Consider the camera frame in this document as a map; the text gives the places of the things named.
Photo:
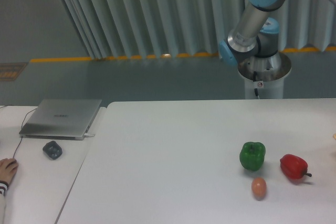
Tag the brown egg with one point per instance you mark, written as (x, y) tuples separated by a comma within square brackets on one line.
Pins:
[(259, 187)]

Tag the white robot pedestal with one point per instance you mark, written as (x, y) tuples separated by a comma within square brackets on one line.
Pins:
[(264, 77)]

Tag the silver closed laptop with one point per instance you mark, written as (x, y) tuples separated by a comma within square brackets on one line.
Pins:
[(62, 119)]

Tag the small black device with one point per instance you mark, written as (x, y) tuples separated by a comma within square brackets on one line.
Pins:
[(53, 150)]

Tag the green bell pepper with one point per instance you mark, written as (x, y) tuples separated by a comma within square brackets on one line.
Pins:
[(252, 156)]

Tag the red bell pepper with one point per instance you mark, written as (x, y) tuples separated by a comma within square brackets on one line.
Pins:
[(294, 167)]

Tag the striped sleeve forearm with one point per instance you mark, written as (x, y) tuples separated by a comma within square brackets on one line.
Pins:
[(3, 189)]

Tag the white folded curtain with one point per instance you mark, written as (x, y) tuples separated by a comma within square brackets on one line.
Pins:
[(142, 28)]

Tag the person's hand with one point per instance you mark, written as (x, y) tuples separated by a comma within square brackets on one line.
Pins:
[(8, 169)]

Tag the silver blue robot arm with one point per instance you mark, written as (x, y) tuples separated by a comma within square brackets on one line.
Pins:
[(248, 38)]

